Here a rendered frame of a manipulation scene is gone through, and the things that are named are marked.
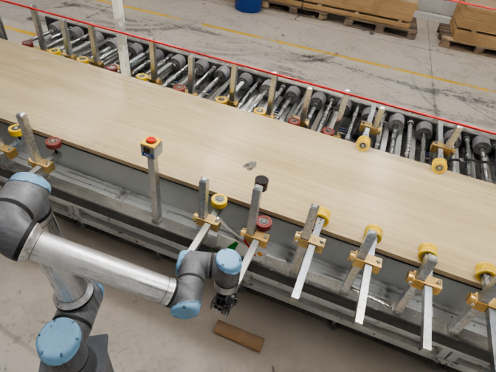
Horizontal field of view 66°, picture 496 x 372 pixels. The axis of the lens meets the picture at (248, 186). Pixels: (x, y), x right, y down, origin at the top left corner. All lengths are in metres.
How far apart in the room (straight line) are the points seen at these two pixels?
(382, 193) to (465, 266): 0.53
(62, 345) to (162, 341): 1.00
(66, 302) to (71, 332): 0.12
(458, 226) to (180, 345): 1.67
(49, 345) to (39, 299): 1.21
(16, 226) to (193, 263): 0.53
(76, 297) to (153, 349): 0.96
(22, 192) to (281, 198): 1.20
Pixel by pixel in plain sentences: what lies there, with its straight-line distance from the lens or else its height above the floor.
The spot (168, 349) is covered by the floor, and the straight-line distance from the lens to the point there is 2.48.
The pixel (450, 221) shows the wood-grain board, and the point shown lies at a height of 0.90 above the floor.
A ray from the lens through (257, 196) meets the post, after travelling 1.64.
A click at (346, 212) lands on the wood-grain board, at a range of 2.01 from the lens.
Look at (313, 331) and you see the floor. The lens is 2.62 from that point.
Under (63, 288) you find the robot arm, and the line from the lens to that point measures 1.58.
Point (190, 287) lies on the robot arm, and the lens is 1.27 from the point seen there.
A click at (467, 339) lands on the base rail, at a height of 0.70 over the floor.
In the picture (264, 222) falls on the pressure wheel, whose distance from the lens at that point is 1.84.
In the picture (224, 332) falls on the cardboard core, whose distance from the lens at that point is 2.45.
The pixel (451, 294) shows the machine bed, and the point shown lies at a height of 0.71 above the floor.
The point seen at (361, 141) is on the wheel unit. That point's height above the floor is 0.97.
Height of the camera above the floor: 2.26
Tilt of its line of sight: 42 degrees down
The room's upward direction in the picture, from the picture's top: 8 degrees clockwise
